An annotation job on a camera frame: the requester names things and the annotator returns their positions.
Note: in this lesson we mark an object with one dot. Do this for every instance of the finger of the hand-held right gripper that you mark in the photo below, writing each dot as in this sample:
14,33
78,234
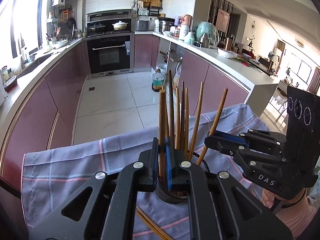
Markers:
250,153
230,138

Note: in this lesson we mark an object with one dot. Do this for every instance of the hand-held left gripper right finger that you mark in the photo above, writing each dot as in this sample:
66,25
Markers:
169,165

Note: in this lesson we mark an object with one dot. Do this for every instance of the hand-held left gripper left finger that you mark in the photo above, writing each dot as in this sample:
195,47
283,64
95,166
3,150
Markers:
157,160

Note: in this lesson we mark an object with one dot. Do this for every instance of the bunch of wooden chopsticks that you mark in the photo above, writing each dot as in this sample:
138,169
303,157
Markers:
218,112

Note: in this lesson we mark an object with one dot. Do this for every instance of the black mesh utensil holder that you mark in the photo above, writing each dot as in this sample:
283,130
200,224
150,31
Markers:
170,197

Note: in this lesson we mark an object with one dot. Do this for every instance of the wooden chopstick red floral end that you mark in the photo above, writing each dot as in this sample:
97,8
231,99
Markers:
177,115

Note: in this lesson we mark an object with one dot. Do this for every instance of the dark brown wooden chopstick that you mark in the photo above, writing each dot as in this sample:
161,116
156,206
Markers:
171,100
182,110

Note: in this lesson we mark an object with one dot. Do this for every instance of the person's right hand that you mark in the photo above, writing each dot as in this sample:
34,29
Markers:
268,199

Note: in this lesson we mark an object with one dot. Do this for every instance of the dining chair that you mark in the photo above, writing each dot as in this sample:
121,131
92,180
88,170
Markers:
278,105

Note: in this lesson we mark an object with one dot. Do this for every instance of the white kitchen countertop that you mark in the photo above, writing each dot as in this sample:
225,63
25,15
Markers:
240,67

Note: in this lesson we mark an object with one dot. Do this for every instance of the oil bottle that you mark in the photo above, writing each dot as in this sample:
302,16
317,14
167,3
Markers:
158,81

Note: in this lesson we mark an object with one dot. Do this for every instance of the blue checked cloth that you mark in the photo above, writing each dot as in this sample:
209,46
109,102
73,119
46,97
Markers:
75,160

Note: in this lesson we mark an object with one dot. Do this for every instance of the steel thermos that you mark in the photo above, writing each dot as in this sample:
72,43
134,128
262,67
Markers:
204,40

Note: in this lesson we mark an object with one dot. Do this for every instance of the mint green appliance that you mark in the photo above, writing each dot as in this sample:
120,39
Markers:
206,31

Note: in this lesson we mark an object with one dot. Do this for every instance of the black built-in oven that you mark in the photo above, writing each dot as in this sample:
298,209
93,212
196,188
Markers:
110,55

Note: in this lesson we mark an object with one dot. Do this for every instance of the mauve kitchen base cabinets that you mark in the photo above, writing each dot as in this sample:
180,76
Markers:
50,100

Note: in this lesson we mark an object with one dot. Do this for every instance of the pink kettle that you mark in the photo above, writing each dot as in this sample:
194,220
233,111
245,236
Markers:
186,21

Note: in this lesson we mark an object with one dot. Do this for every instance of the steel stock pot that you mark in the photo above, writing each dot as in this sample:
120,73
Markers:
166,26

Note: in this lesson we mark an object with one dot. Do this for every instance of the white casserole pot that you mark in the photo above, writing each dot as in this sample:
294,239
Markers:
120,25

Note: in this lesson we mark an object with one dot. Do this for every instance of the black wok with lid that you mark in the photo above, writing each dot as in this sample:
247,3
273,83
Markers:
97,27

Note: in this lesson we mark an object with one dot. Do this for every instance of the steel range hood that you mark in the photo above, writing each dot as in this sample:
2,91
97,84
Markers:
110,16

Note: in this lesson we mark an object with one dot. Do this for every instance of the wooden cutting board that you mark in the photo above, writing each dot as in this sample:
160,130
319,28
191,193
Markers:
155,1

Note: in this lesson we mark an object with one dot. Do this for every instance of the hanging frying pan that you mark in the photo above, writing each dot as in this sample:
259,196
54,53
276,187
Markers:
71,23

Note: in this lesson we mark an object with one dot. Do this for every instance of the kitchen window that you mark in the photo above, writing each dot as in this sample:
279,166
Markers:
22,15

